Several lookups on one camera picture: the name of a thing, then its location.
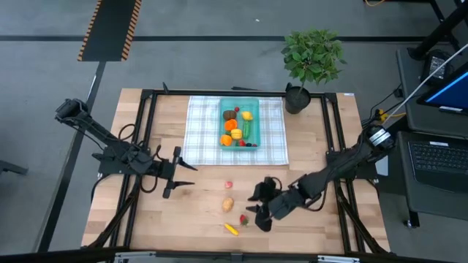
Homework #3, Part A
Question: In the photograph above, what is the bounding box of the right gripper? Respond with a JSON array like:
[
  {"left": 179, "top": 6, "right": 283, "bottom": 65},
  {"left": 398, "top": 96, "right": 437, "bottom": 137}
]
[{"left": 245, "top": 178, "right": 306, "bottom": 232}]

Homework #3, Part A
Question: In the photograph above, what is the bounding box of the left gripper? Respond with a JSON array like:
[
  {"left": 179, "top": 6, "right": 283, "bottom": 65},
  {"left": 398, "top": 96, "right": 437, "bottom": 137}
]
[{"left": 144, "top": 146, "right": 199, "bottom": 199}]

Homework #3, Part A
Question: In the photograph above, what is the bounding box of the yellow banana toy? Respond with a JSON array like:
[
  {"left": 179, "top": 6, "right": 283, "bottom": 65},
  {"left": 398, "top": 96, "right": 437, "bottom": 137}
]
[{"left": 223, "top": 222, "right": 241, "bottom": 237}]

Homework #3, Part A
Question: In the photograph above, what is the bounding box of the teal translucent tupperware container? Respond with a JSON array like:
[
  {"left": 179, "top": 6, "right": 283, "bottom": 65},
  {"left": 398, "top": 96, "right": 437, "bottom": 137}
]
[{"left": 218, "top": 96, "right": 262, "bottom": 152}]

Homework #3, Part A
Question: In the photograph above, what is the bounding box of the white plaid cloth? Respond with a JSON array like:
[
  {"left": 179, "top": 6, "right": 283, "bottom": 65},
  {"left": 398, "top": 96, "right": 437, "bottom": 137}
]
[{"left": 182, "top": 95, "right": 289, "bottom": 167}]

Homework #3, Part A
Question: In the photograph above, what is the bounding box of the yellow plug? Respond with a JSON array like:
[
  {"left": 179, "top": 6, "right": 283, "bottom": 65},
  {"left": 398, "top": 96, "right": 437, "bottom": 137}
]
[{"left": 376, "top": 108, "right": 407, "bottom": 122}]

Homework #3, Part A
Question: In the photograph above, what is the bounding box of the potted green plant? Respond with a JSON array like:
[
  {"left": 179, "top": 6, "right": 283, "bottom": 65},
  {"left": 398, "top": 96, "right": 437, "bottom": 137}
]
[{"left": 280, "top": 28, "right": 347, "bottom": 115}]

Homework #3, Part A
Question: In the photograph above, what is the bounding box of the black hazard-striped floor ramp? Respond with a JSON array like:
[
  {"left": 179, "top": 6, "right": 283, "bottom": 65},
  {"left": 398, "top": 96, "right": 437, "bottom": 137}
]
[{"left": 77, "top": 0, "right": 143, "bottom": 62}]

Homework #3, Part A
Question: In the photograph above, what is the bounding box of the grey chair leg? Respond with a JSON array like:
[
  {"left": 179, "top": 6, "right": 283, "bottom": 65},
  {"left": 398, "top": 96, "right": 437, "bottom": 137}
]
[{"left": 0, "top": 159, "right": 29, "bottom": 176}]

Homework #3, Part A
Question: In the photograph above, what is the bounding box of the laptop computer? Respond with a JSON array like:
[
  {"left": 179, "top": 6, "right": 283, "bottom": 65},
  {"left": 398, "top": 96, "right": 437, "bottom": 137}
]
[{"left": 396, "top": 47, "right": 468, "bottom": 227}]

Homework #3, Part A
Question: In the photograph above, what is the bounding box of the black laptop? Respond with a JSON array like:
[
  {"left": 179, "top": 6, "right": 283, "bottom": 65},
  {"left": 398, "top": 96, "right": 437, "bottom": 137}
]
[{"left": 396, "top": 130, "right": 468, "bottom": 222}]

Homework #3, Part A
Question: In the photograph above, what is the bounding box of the monitor with blue screen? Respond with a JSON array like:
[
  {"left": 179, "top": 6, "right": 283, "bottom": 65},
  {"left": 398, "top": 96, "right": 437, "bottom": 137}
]
[{"left": 416, "top": 64, "right": 468, "bottom": 117}]

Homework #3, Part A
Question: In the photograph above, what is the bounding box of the black power adapter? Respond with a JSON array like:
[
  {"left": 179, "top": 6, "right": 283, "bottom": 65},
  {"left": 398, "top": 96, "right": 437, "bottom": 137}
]
[{"left": 420, "top": 49, "right": 454, "bottom": 87}]

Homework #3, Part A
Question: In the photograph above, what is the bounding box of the black stand leg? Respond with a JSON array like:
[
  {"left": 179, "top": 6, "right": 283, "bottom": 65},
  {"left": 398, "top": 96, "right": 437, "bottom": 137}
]
[{"left": 407, "top": 0, "right": 468, "bottom": 61}]

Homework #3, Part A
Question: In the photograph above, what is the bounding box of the black aluminium table frame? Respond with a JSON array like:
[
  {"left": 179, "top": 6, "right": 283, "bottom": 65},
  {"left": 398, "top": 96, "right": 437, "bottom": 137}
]
[{"left": 82, "top": 87, "right": 390, "bottom": 256}]

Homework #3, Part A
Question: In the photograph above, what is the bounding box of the silver aluminium bracket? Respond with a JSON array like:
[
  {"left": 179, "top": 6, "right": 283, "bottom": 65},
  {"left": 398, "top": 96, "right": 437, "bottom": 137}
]
[
  {"left": 114, "top": 251, "right": 157, "bottom": 263},
  {"left": 317, "top": 254, "right": 361, "bottom": 263}
]

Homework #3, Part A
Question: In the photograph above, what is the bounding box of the white cable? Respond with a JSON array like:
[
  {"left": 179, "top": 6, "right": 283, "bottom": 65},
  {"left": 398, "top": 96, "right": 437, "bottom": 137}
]
[{"left": 380, "top": 43, "right": 468, "bottom": 127}]

